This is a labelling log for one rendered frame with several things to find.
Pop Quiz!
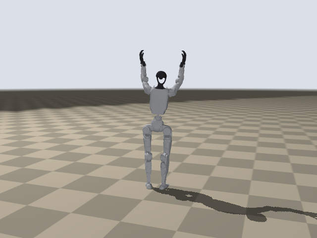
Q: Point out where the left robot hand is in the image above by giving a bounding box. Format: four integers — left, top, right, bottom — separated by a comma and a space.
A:
139, 50, 146, 66

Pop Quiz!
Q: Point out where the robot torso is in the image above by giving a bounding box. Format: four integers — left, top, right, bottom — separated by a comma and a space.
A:
150, 87, 169, 132

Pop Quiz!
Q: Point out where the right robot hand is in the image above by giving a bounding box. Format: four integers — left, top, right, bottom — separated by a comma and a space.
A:
180, 51, 186, 67

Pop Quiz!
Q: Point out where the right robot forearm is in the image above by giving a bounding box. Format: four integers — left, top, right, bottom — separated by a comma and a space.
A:
178, 65, 185, 83

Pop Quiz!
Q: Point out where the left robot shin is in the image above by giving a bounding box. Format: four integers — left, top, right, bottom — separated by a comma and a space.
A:
145, 153, 152, 184

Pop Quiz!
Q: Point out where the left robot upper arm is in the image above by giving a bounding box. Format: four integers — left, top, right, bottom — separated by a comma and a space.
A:
142, 76, 152, 95

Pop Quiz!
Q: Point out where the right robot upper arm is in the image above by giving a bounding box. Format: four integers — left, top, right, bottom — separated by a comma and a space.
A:
168, 78, 182, 97

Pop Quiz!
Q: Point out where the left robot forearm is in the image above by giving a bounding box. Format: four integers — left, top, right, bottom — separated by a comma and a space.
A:
141, 63, 147, 81

